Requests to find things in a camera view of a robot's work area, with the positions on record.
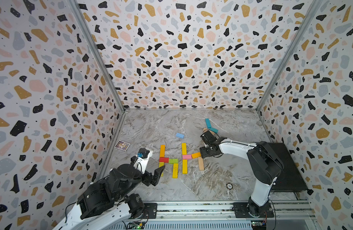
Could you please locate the small printed card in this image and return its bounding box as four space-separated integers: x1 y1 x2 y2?
115 140 130 151

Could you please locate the orange-yellow long block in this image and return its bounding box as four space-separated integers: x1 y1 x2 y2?
160 145 165 158

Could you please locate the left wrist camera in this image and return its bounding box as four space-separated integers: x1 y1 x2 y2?
131 148 153 174

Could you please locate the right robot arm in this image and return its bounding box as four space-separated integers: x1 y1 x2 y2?
199 131 284 217

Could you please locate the aluminium front rail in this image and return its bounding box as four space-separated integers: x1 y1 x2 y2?
110 200 320 230

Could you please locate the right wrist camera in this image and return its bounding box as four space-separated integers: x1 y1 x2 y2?
200 130 218 146

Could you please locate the light blue block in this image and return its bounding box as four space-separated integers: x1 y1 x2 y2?
175 133 185 139

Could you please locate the round table grommet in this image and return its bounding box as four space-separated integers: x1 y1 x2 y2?
226 183 233 190

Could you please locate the red block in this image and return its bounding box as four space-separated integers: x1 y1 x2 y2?
159 157 169 163

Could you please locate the lime green block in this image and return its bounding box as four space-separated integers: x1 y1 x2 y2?
168 158 178 164

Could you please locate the amber block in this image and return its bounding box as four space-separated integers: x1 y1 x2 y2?
191 152 201 159

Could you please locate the teal long block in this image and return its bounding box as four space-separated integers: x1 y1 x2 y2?
205 118 212 129

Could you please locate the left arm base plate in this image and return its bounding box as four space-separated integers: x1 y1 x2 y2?
137 203 158 220

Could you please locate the pink block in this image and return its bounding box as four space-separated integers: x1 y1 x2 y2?
182 154 193 160

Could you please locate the yellow long block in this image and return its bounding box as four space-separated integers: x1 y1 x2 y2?
182 159 188 174

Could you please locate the natural wood long block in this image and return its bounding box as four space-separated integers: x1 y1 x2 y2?
198 157 204 171

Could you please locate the teal small block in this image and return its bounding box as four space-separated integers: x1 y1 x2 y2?
210 128 218 134

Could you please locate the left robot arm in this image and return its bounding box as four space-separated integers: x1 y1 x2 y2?
55 164 165 230

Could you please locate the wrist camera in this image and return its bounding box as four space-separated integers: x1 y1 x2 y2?
131 148 153 174
200 130 218 146

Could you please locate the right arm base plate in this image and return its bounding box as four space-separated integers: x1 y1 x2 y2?
232 202 274 218

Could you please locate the black carrying case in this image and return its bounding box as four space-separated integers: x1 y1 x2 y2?
269 143 307 192

